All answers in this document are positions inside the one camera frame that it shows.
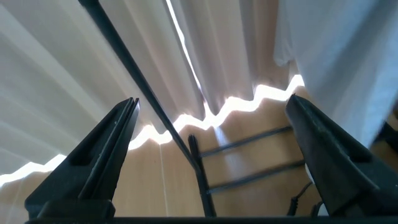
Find black cable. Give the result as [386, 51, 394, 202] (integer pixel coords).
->
[285, 182, 324, 217]

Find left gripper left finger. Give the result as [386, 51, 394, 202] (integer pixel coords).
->
[24, 97, 141, 218]

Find beige curtain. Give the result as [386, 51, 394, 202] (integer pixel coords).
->
[0, 0, 299, 178]

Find black clothes rack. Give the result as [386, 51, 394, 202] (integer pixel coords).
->
[77, 0, 306, 218]

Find pale grey shorts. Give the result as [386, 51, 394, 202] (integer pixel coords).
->
[273, 0, 398, 149]

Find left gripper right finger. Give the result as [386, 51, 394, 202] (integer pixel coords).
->
[285, 93, 398, 217]

